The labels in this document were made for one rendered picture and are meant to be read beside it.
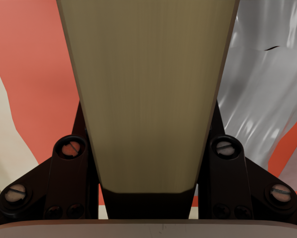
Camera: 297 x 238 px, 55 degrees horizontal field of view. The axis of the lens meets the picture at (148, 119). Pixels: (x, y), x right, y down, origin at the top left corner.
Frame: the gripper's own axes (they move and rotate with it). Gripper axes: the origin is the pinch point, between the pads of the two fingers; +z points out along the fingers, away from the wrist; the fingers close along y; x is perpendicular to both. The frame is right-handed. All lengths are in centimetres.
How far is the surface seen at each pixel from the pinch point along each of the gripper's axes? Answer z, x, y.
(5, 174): 6.1, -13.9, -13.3
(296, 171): 6.0, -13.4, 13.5
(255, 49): 5.3, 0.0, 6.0
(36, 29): 6.1, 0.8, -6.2
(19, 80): 6.1, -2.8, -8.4
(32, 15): 6.1, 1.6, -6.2
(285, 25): 5.7, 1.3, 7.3
